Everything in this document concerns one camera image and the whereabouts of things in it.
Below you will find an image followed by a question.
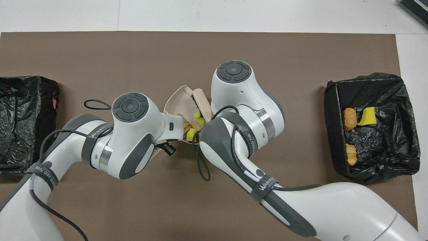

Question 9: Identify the bin lined with black bag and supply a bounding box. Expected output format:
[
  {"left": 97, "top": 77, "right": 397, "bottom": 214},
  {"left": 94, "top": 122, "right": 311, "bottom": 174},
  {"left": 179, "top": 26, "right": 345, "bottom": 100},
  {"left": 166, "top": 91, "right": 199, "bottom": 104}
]
[
  {"left": 324, "top": 73, "right": 421, "bottom": 183},
  {"left": 0, "top": 76, "right": 61, "bottom": 176}
]

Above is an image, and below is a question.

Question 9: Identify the beige brush with black bristles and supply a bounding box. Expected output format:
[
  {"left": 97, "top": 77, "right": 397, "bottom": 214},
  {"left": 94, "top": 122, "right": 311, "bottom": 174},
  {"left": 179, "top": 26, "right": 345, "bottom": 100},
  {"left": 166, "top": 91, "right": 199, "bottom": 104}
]
[{"left": 191, "top": 88, "right": 212, "bottom": 123}]

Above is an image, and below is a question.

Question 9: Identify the plain yellow sponge piece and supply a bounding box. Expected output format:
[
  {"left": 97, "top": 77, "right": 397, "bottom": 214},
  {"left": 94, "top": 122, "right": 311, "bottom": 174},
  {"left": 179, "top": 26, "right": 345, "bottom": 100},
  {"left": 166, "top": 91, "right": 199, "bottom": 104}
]
[{"left": 357, "top": 107, "right": 377, "bottom": 127}]

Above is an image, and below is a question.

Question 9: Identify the striped orange croissant piece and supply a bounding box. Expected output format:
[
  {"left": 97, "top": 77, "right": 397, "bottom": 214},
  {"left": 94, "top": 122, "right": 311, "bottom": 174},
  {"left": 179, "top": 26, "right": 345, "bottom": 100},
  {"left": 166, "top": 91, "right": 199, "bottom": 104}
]
[{"left": 177, "top": 114, "right": 194, "bottom": 138}]

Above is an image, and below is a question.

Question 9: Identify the brown table mat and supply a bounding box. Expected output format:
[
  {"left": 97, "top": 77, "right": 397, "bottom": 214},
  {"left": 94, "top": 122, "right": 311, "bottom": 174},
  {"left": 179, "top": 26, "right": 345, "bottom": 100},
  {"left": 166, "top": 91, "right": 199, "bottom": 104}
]
[{"left": 0, "top": 31, "right": 418, "bottom": 241}]

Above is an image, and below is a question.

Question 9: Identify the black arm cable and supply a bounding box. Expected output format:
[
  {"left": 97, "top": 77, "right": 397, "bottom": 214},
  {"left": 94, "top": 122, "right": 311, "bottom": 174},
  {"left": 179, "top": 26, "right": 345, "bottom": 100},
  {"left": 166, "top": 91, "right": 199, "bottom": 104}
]
[
  {"left": 197, "top": 105, "right": 321, "bottom": 201},
  {"left": 30, "top": 99, "right": 114, "bottom": 241}
]

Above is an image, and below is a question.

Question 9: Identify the black ribbed device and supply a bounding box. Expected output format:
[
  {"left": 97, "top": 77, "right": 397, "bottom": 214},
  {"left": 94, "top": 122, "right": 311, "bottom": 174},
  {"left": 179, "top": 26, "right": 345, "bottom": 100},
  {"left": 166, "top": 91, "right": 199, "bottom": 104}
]
[{"left": 397, "top": 0, "right": 428, "bottom": 29}]

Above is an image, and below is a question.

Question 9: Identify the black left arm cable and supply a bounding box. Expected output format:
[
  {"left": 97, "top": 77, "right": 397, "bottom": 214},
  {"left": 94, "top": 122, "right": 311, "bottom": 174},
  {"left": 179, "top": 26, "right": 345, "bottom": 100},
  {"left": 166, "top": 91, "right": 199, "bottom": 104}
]
[{"left": 30, "top": 99, "right": 114, "bottom": 241}]

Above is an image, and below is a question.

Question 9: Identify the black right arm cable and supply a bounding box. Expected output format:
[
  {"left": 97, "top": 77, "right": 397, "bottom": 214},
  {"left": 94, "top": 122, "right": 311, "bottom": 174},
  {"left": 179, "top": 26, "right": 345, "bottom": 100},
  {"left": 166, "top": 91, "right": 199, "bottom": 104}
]
[{"left": 197, "top": 105, "right": 321, "bottom": 201}]

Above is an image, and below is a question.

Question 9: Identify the brown bread roll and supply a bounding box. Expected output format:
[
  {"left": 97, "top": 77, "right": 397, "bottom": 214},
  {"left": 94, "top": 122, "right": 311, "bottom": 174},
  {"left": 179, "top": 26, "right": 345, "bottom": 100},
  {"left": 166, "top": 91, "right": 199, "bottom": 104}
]
[{"left": 343, "top": 107, "right": 357, "bottom": 132}]

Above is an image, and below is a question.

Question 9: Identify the beige plastic dustpan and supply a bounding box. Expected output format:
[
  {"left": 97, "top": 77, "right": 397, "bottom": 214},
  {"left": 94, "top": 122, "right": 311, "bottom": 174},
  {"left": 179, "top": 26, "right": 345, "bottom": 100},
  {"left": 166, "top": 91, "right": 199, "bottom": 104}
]
[{"left": 152, "top": 85, "right": 213, "bottom": 158}]

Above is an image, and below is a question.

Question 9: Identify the cream pastry piece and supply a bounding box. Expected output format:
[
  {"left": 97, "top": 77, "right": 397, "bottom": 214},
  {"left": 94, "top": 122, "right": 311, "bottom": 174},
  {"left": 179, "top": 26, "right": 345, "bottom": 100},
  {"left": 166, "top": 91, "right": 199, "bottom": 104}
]
[{"left": 345, "top": 143, "right": 357, "bottom": 166}]

